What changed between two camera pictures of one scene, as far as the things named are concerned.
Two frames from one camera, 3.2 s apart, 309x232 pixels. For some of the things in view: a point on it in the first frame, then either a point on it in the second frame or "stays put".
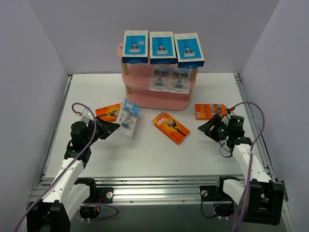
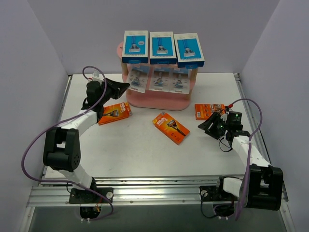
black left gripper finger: (104, 128) → (119, 87)
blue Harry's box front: (162, 50) stays put
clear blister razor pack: (179, 80) stays put
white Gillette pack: (161, 79) stays put
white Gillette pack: (128, 117) → (137, 76)
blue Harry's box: (135, 47) stays put
